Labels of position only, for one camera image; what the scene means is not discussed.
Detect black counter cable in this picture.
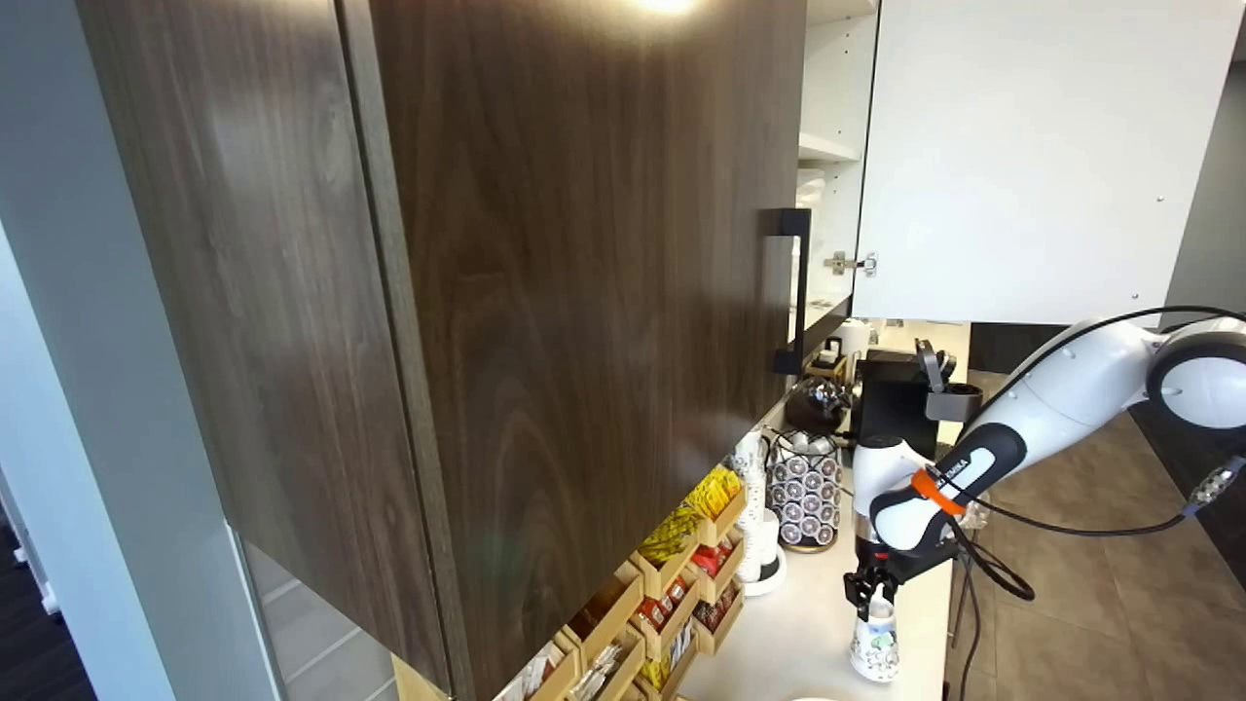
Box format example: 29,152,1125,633
946,576,990,701

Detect stack of white lids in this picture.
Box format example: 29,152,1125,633
752,505,786,579

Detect patterned black white cup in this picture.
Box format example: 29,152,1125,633
759,423,852,557

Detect black round pot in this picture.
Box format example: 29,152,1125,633
782,372,852,442

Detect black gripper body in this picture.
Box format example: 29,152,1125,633
850,544,916,598

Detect small clear bottle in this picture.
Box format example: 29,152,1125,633
852,589,903,663

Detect orange cable strap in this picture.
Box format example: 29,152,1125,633
907,467,968,523

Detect patterned paper cup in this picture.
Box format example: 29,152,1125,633
850,633,903,690

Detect tiered wooden condiment organizer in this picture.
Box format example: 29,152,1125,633
499,461,752,701

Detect black cabinet door handle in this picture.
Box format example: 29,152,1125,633
754,207,819,379

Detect dark wood door with handle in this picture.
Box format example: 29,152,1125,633
367,0,811,701

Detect white cabinet door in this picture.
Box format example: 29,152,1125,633
850,0,1246,328

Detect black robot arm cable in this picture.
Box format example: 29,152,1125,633
948,302,1246,605

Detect small white container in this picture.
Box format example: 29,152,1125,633
832,320,876,366

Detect black coffee machine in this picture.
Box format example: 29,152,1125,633
850,340,985,461

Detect plain dark wood cabinet door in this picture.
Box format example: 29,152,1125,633
68,0,453,693

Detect white open cupboard shelves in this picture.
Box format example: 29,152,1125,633
791,0,887,336

